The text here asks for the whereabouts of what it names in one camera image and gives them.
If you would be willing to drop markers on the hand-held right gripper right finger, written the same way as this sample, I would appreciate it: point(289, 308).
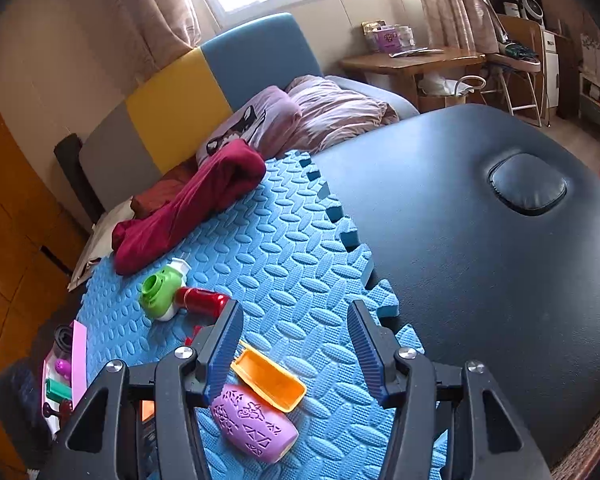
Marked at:
point(364, 350)

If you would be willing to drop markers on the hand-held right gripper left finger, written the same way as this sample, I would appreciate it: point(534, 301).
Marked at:
point(224, 345)

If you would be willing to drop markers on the red cylinder toy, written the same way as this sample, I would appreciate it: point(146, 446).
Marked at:
point(202, 301)

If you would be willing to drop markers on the orange shell toy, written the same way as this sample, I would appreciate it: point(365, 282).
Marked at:
point(270, 380)

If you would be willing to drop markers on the light green toy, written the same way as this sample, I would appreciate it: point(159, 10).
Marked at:
point(157, 295)

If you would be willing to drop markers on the purple patterned barrel toy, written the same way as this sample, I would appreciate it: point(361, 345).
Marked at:
point(252, 425)

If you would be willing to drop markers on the pink cardboard box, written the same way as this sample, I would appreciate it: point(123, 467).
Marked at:
point(79, 355)

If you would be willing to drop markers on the dark green toy piece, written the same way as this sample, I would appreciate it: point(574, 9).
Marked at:
point(60, 391)

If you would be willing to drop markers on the blue foam mat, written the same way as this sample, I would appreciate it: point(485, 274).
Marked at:
point(290, 265)

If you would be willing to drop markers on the dark red cloth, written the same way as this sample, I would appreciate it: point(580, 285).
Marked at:
point(190, 210)

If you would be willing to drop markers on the white bag with papers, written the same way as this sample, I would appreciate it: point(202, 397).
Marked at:
point(100, 240)

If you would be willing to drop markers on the black rolled mat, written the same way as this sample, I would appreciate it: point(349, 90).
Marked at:
point(77, 175)

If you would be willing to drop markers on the purple cat print pillow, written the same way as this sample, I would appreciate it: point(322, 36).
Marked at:
point(260, 120)

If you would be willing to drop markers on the black round cushion plug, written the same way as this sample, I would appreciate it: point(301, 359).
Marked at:
point(527, 185)

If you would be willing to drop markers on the pink blanket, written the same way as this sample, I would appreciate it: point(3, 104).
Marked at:
point(340, 110)

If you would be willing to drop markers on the wooden wardrobe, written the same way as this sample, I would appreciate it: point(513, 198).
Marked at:
point(15, 210)

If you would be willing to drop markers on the grey yellow blue headboard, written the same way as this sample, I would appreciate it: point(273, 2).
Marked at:
point(180, 100)

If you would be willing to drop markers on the white plastic bag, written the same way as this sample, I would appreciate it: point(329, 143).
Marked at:
point(447, 86)

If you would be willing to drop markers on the wooden desk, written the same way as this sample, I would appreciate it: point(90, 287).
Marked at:
point(405, 62)

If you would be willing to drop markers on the papers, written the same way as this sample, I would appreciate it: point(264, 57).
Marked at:
point(417, 51)

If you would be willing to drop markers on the purple box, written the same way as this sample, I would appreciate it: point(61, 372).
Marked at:
point(387, 37)

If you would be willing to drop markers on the folding chair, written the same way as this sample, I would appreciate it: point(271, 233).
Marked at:
point(517, 70)

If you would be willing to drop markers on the white cabinet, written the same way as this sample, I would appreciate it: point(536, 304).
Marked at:
point(551, 70)

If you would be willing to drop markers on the pink patterned curtain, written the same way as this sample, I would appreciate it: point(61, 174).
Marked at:
point(445, 5)
point(150, 10)

